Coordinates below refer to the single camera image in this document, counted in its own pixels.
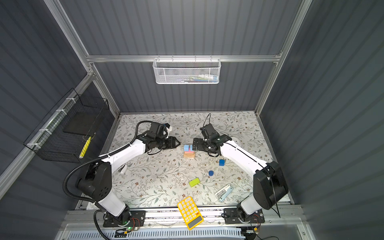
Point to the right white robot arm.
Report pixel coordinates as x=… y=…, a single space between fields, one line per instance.
x=269 y=183

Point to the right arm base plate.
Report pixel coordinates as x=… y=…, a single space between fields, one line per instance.
x=237 y=216

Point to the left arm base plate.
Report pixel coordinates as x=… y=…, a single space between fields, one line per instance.
x=132 y=218

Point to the white wire basket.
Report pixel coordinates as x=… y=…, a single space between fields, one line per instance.
x=167 y=73

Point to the dark blue cube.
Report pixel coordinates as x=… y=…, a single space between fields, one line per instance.
x=221 y=162

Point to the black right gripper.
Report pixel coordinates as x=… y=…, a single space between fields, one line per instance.
x=199 y=144

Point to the yellow calculator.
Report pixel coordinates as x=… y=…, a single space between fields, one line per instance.
x=190 y=213

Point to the yellow marker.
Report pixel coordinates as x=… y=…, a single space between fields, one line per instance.
x=85 y=148

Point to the black wire basket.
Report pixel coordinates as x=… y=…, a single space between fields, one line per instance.
x=62 y=137

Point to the green block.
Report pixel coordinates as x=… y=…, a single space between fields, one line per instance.
x=194 y=182

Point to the white light-blue stapler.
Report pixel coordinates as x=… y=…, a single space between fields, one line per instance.
x=222 y=194

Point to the wooden block with holes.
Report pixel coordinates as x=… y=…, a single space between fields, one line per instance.
x=189 y=155

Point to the pens in white basket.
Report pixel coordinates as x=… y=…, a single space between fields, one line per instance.
x=210 y=79

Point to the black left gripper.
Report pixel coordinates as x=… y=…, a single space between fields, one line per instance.
x=172 y=142

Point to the small white plastic clip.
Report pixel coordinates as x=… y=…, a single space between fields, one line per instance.
x=123 y=169

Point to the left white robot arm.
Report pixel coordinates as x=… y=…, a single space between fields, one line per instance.
x=95 y=181

